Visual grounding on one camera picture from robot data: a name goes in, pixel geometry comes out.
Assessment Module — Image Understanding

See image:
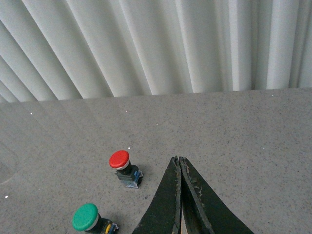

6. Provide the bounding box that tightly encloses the white pleated curtain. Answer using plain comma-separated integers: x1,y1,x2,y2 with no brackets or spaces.
0,0,312,102

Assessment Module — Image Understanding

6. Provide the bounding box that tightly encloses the red push button switch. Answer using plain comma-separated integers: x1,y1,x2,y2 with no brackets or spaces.
109,150,143,189

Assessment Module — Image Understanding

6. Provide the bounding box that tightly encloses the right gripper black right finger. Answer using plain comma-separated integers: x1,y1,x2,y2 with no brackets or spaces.
179,157,253,234

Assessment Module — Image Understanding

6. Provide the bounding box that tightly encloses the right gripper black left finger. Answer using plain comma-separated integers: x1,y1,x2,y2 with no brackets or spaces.
133,156,182,234

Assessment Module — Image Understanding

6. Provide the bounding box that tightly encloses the green push button switch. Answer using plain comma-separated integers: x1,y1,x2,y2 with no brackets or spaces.
72,203,119,234

